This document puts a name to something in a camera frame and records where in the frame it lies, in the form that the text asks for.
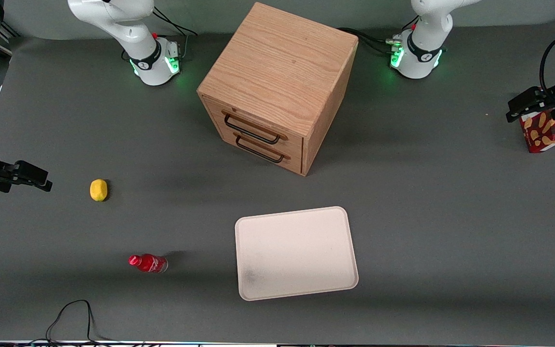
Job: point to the red cookie box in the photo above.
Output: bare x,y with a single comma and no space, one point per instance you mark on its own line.
542,135

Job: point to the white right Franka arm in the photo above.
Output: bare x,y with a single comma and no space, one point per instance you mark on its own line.
150,58

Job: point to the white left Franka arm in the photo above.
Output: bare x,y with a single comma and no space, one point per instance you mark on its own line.
422,53

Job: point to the white rectangular tray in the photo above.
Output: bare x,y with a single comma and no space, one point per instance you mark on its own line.
294,253

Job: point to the yellow lemon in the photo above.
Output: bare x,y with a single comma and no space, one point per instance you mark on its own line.
98,190

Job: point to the red soda bottle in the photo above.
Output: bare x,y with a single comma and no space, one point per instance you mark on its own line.
148,263

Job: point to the wooden drawer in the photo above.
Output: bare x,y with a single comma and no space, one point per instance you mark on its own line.
263,153
253,120

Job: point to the wooden drawer cabinet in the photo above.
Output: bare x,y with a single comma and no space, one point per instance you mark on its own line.
282,62

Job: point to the aluminium frame profile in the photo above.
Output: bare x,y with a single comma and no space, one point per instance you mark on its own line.
8,37

